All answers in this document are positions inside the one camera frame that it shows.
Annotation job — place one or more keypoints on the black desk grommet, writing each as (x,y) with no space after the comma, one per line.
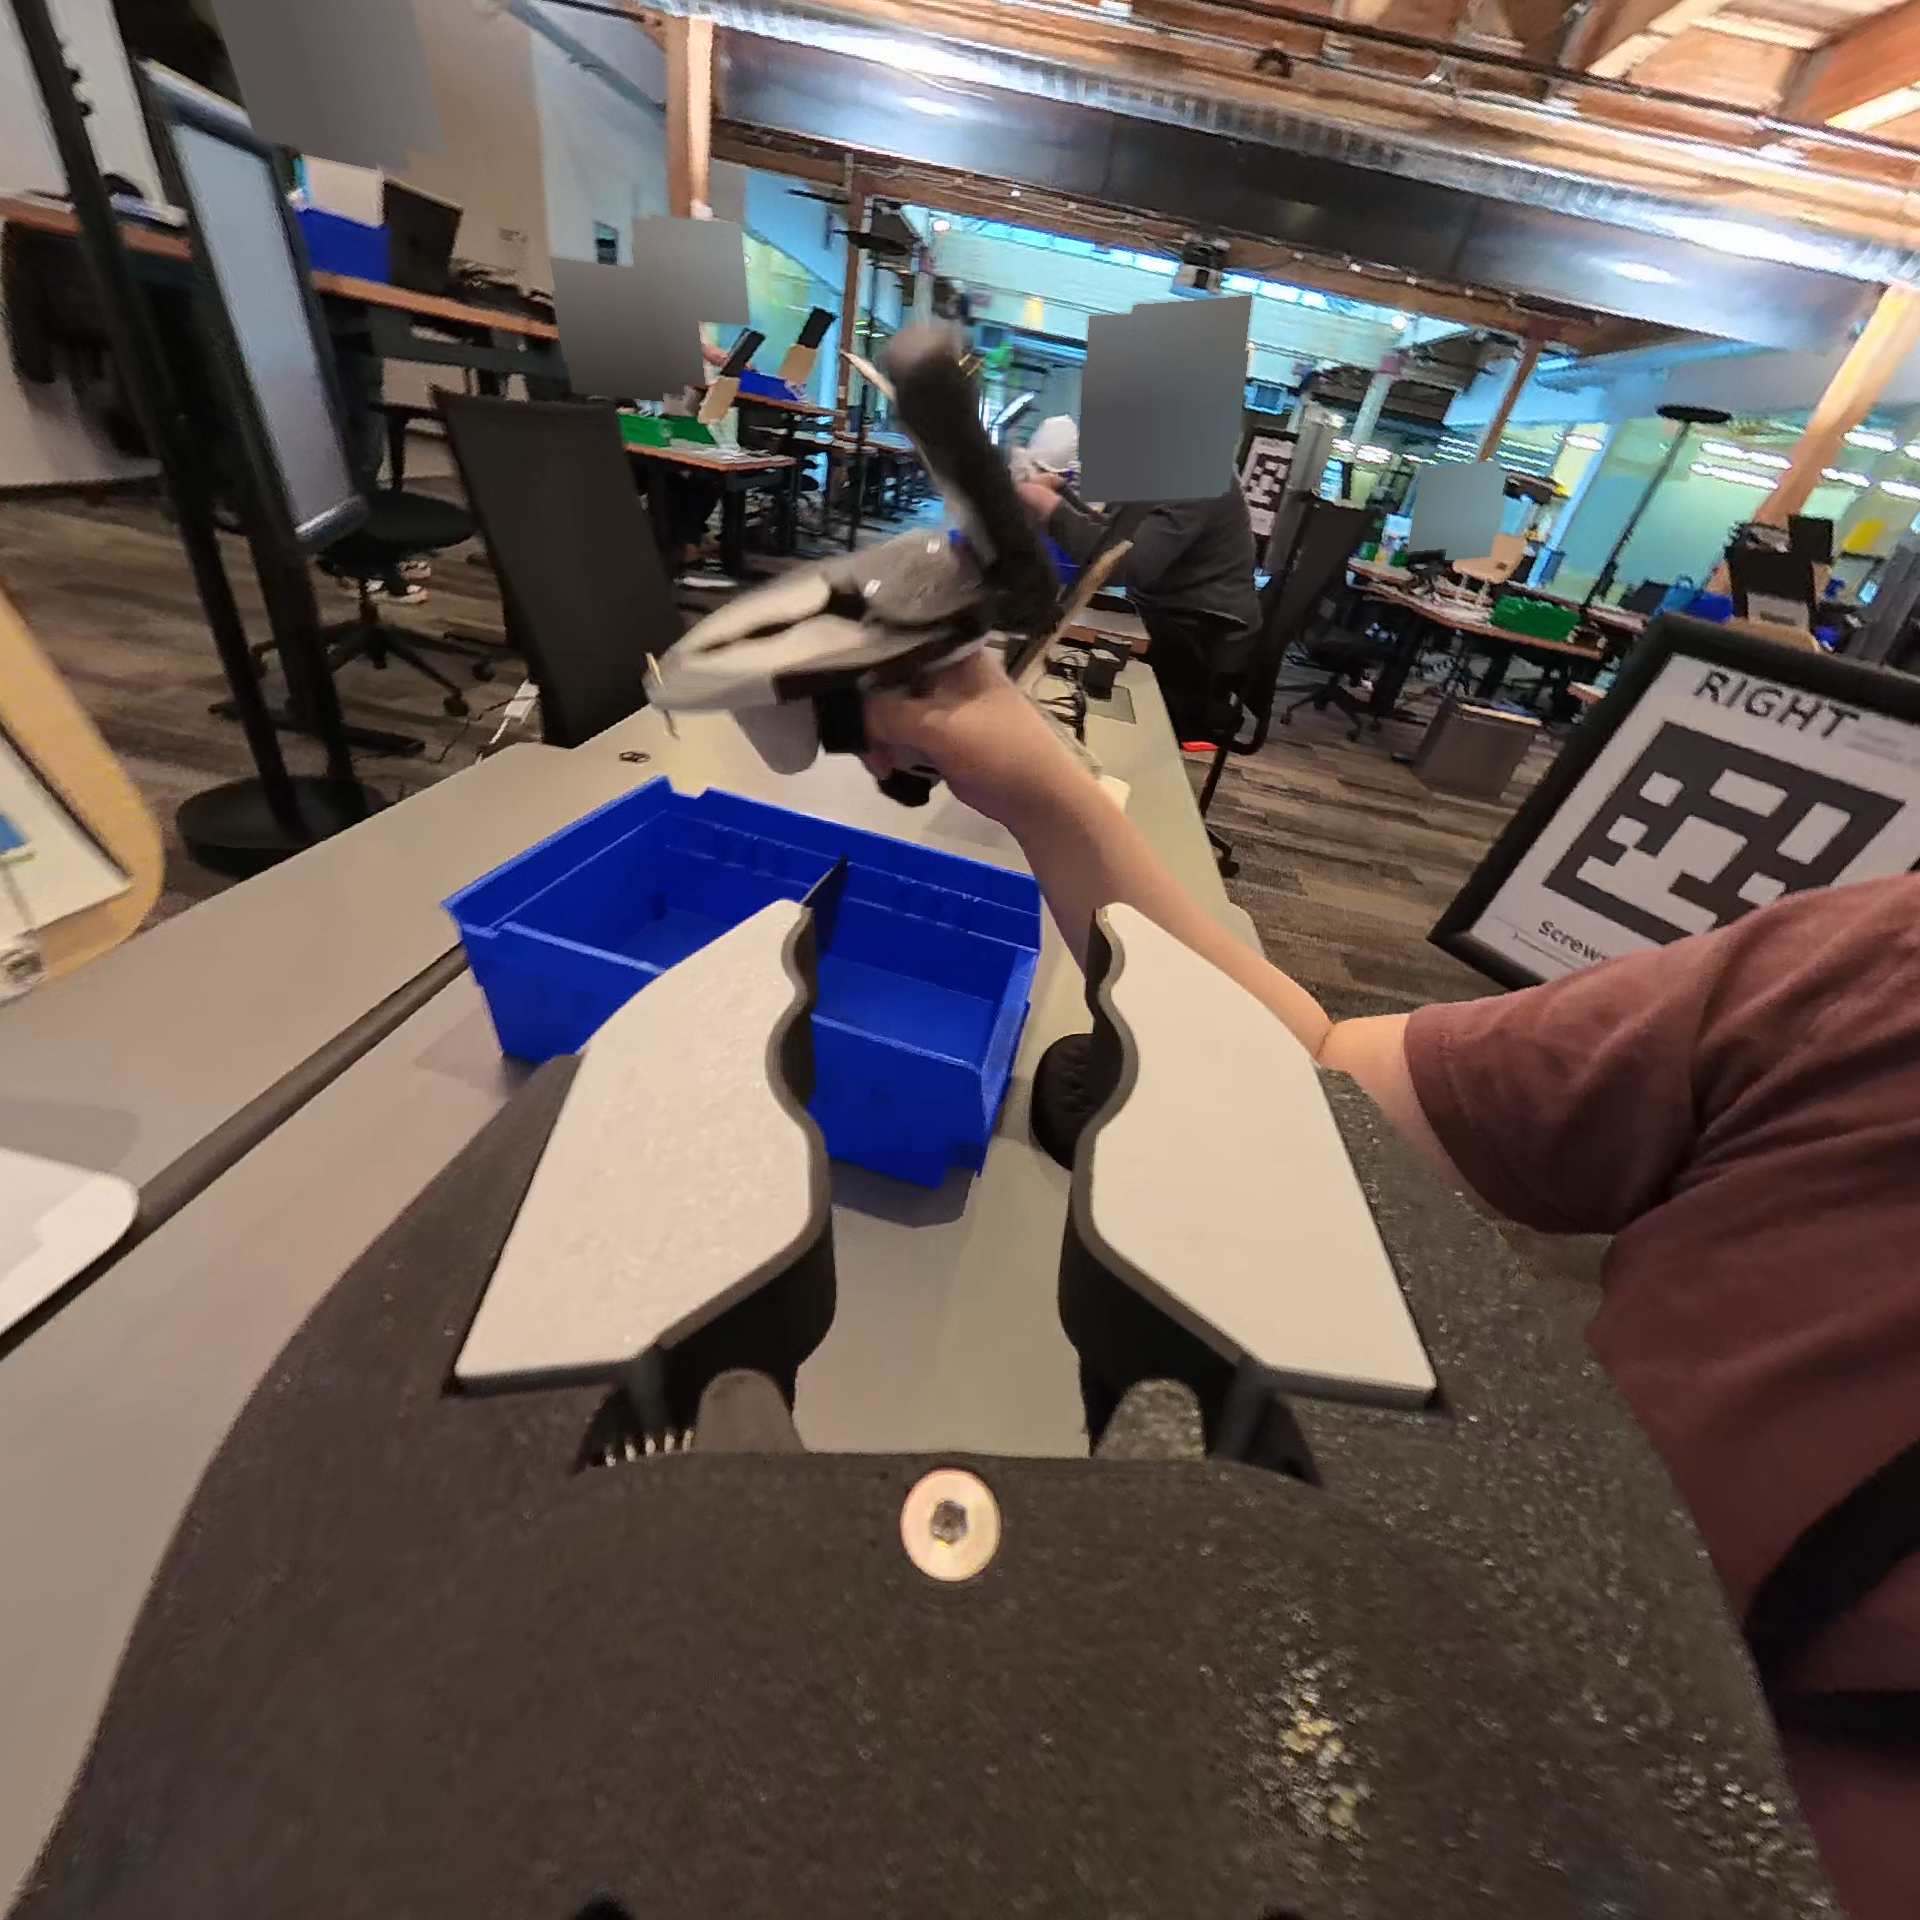
(1072,1102)

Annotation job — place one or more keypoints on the white power strip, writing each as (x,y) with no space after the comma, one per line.
(514,710)

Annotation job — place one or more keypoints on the person's right hand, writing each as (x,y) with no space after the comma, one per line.
(961,728)

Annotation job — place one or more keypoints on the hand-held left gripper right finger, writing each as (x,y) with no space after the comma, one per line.
(1228,1188)

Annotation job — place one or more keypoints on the black floor sign stand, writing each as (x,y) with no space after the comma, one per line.
(268,343)

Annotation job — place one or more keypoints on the wooden support post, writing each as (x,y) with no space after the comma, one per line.
(1837,395)

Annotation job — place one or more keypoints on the black mesh office chair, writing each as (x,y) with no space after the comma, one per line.
(556,557)

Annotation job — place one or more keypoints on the green plastic bin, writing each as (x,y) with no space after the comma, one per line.
(1538,614)
(669,432)

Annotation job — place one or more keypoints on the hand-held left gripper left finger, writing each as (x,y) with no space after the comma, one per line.
(660,1140)

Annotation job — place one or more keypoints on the wooden top office desk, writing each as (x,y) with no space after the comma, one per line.
(720,458)

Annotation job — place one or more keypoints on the black framed marker sign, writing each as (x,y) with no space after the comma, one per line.
(1726,811)

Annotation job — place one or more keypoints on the blue storage bin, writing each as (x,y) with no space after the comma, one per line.
(340,242)

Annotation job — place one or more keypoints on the printed instruction sheet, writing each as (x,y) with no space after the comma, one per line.
(45,856)

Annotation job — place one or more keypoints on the wooden side table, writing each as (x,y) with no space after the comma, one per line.
(107,750)

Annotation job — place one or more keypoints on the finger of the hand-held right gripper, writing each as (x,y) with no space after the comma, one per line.
(811,675)
(794,613)

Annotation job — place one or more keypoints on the person's right forearm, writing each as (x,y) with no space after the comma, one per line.
(1072,839)

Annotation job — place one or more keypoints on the black floor lamp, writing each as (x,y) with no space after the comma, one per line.
(1666,495)

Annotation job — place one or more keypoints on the white template sheet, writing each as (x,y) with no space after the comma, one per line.
(55,1228)

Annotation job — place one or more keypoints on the small marker sign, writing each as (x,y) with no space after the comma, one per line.
(1269,480)

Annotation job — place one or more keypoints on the grey trash bin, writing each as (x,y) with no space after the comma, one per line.
(1476,747)

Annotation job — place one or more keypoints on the blue plastic parts bin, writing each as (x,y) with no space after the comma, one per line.
(900,1019)

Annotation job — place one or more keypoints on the black swivel office chair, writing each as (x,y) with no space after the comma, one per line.
(397,525)

